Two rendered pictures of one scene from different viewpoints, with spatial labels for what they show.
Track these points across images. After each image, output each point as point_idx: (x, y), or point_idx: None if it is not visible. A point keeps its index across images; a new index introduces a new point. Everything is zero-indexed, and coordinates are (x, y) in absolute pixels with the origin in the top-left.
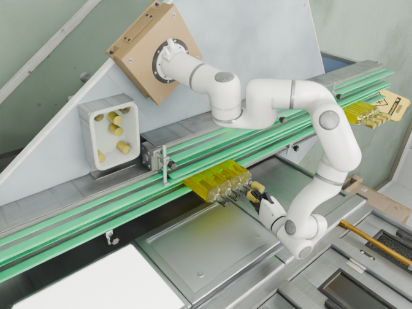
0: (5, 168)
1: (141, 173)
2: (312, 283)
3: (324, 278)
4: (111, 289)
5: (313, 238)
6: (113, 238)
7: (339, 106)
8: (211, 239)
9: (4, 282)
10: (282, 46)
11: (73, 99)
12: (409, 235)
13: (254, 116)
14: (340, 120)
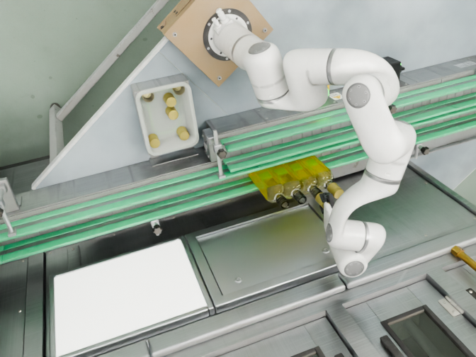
0: (65, 146)
1: (199, 163)
2: (377, 315)
3: (396, 312)
4: (143, 278)
5: (363, 251)
6: (154, 227)
7: (372, 78)
8: (268, 246)
9: (59, 258)
10: (414, 11)
11: (127, 78)
12: None
13: (294, 94)
14: (371, 95)
